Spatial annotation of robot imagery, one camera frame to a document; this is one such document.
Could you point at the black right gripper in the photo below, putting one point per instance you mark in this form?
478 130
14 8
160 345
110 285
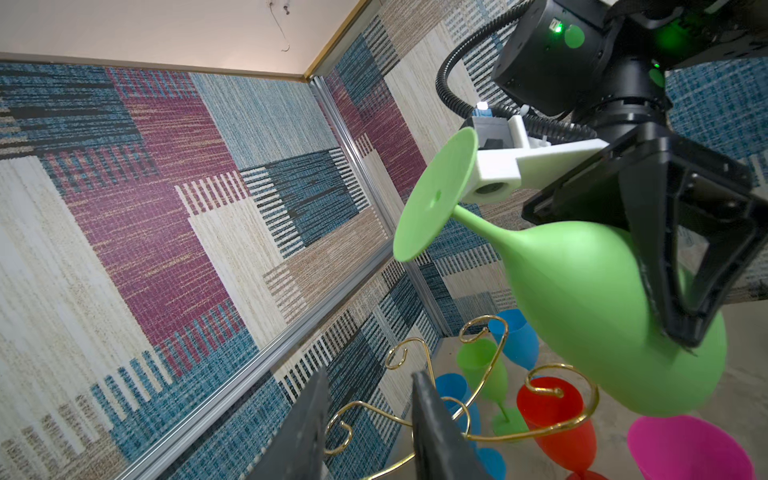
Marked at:
694 219

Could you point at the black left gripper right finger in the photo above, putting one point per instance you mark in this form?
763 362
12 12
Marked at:
441 451

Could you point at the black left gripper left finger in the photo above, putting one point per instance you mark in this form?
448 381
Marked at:
297 450

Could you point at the blue wine glass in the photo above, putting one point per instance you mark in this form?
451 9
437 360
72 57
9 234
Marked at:
456 387
522 344

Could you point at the green wine glass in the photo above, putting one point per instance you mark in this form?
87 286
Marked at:
474 359
578 284

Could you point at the pink wine glass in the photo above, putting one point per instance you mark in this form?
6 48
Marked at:
686 447

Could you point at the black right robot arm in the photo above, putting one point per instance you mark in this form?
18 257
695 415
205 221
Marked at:
605 65

